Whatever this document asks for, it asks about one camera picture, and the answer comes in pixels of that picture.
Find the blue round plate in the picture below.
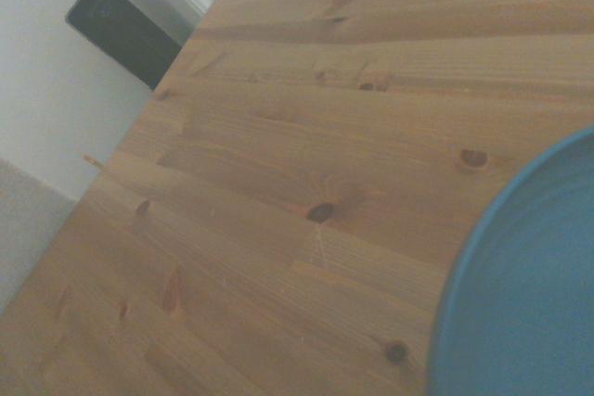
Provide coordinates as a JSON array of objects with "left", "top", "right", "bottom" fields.
[{"left": 425, "top": 125, "right": 594, "bottom": 396}]

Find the black speaker box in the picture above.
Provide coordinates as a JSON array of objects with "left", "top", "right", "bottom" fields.
[{"left": 64, "top": 0, "right": 184, "bottom": 91}]

